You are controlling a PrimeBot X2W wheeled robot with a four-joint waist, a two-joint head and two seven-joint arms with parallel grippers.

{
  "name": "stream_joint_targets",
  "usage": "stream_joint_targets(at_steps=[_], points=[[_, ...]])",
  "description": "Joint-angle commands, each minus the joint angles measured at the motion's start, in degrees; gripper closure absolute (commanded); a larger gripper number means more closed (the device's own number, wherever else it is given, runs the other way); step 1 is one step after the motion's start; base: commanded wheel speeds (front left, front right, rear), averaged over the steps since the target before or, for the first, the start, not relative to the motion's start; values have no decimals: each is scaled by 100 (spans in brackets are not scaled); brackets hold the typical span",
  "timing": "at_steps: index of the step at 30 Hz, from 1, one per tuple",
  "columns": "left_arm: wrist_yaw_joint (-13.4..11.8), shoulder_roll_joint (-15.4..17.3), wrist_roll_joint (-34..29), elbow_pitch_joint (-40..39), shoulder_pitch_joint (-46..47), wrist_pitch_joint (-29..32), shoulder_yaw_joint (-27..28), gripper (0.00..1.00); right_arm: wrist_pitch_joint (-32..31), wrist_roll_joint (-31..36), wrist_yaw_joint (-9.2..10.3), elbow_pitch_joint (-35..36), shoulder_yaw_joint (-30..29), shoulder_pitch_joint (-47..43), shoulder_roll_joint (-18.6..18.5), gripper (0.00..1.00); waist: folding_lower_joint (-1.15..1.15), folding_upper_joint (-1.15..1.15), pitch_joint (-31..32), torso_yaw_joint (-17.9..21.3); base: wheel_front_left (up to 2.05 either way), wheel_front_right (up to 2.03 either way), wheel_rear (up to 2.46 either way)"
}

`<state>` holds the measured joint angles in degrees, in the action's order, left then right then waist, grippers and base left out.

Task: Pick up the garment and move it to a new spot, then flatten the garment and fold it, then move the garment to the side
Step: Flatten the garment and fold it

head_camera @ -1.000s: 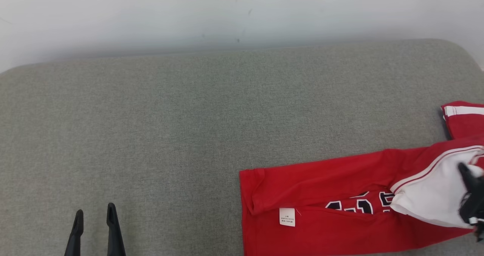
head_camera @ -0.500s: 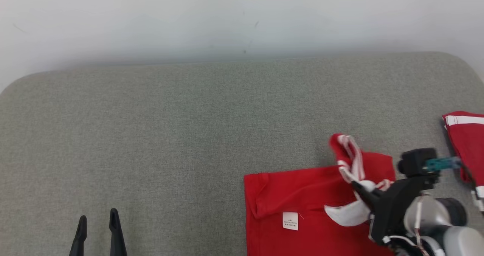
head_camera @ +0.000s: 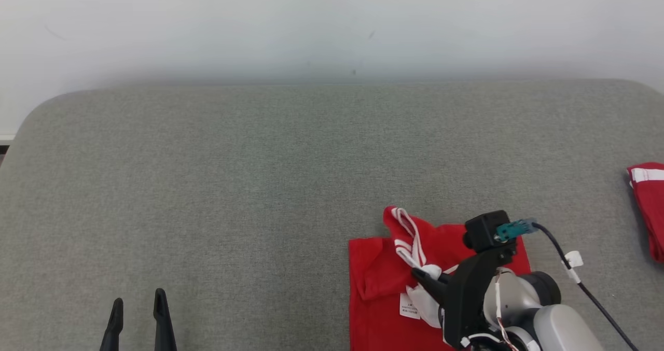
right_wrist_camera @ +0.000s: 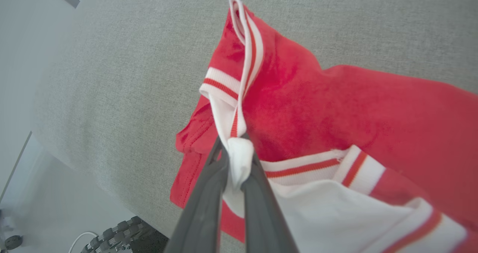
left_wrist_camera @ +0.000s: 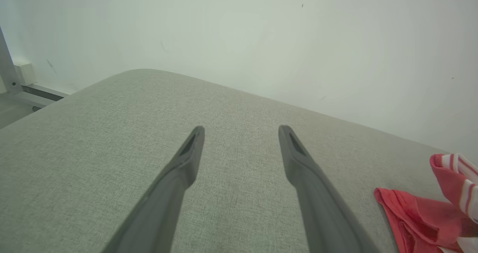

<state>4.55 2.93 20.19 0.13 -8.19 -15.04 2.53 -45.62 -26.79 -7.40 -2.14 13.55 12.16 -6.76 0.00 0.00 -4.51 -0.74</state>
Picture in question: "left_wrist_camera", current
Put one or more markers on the red and white basketball jersey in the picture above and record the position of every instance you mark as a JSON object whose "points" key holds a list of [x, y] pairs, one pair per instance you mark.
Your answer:
{"points": [[429, 219]]}

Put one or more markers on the white wall box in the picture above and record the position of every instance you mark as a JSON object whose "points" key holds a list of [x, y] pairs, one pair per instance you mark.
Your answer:
{"points": [[25, 73]]}

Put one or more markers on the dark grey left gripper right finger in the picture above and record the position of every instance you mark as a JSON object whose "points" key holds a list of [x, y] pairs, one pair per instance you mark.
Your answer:
{"points": [[321, 208]]}

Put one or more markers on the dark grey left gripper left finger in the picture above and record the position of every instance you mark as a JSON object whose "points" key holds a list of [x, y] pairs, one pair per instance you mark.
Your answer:
{"points": [[164, 200]]}

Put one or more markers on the grey metal frame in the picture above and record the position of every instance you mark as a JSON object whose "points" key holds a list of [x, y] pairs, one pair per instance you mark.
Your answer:
{"points": [[9, 73]]}

